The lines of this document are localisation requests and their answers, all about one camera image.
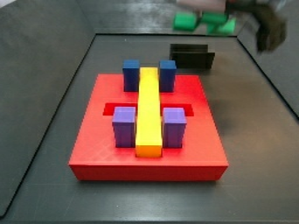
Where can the red base board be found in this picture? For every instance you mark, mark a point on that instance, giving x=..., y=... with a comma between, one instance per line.
x=98, y=160

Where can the purple post right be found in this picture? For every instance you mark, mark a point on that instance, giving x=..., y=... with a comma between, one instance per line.
x=174, y=127

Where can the green bridge-shaped block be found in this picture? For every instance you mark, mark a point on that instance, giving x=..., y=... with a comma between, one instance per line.
x=219, y=23

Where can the purple post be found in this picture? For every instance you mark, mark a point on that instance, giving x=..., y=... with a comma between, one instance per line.
x=125, y=126
x=174, y=127

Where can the blue post left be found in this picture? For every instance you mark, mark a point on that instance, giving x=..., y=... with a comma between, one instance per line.
x=131, y=69

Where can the blue post right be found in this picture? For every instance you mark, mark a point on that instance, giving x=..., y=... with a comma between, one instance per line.
x=167, y=72

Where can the purple post left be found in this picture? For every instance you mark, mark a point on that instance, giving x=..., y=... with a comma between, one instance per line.
x=125, y=126

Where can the black angle fixture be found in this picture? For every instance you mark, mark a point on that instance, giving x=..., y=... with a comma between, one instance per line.
x=191, y=56

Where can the yellow long bar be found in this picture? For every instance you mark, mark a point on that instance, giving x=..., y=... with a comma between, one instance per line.
x=149, y=139

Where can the blue post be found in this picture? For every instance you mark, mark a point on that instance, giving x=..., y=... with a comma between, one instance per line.
x=131, y=69
x=167, y=72

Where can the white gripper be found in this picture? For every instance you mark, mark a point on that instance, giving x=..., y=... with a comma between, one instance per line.
x=205, y=5

